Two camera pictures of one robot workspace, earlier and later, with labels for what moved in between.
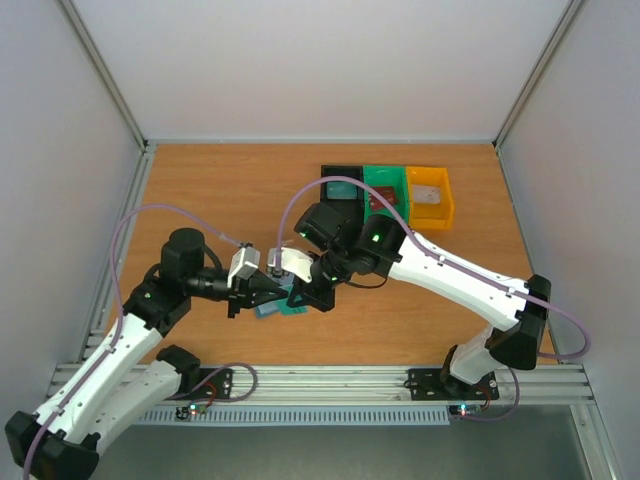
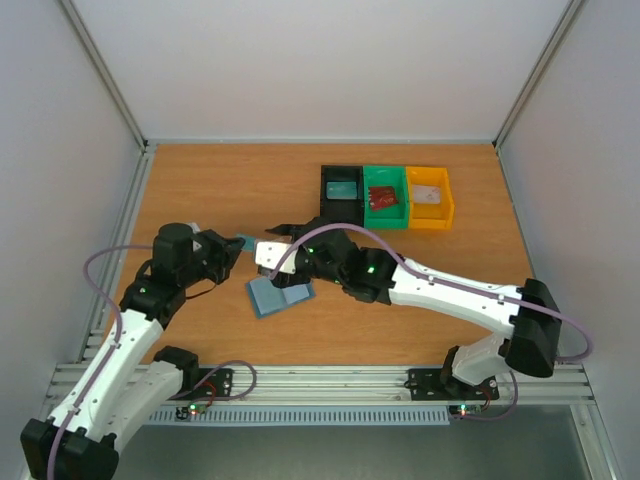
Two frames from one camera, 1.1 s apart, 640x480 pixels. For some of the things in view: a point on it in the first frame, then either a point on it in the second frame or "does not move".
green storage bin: (387, 176) does not move
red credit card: (388, 192) does not move
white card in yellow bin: (426, 194) does not move
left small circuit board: (184, 412) does not move
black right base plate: (438, 384) does not move
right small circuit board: (465, 410) does not move
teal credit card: (286, 309) -> (250, 242)
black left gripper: (257, 289) -> (227, 254)
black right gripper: (316, 291) -> (300, 240)
